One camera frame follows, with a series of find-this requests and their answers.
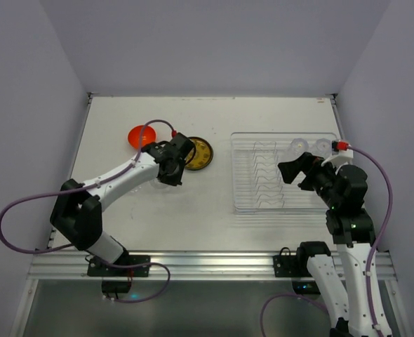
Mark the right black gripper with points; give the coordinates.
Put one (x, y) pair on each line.
(307, 174)

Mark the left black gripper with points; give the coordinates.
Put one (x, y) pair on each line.
(174, 176)

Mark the clear glass cup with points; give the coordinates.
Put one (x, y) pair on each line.
(322, 148)
(158, 185)
(136, 189)
(297, 147)

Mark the yellow patterned plate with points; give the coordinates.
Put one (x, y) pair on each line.
(203, 156)

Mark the orange plastic bowl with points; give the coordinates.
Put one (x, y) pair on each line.
(140, 136)

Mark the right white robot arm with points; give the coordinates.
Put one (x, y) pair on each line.
(353, 302)

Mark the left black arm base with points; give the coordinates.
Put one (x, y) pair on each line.
(117, 281)

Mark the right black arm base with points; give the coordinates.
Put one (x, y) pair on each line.
(294, 265)

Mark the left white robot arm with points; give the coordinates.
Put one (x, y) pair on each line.
(78, 210)

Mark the clear plastic dish rack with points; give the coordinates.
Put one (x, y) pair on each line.
(257, 182)

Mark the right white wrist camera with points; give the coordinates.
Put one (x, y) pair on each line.
(341, 154)

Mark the aluminium front rail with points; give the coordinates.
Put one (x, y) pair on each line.
(183, 265)

